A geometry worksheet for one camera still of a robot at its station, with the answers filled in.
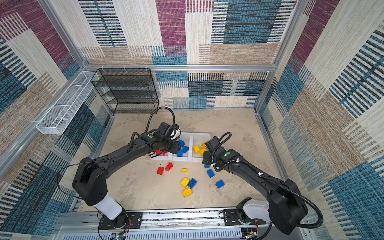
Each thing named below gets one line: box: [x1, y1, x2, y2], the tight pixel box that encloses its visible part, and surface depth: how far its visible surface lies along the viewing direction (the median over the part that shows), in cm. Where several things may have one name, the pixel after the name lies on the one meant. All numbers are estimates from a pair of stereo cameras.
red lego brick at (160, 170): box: [156, 166, 164, 175], surface depth 91 cm
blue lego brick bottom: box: [187, 178, 197, 190], surface depth 86 cm
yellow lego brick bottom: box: [181, 177, 190, 188], surface depth 85 cm
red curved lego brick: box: [165, 162, 174, 171], surface depth 91 cm
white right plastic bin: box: [191, 132, 211, 163], surface depth 98 cm
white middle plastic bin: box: [171, 132, 193, 162], surface depth 93 cm
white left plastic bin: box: [150, 152, 175, 162], surface depth 92 cm
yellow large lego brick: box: [193, 145, 200, 154], surface depth 97 cm
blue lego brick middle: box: [206, 169, 215, 178], surface depth 89 cm
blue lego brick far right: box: [215, 179, 225, 189], surface depth 86 cm
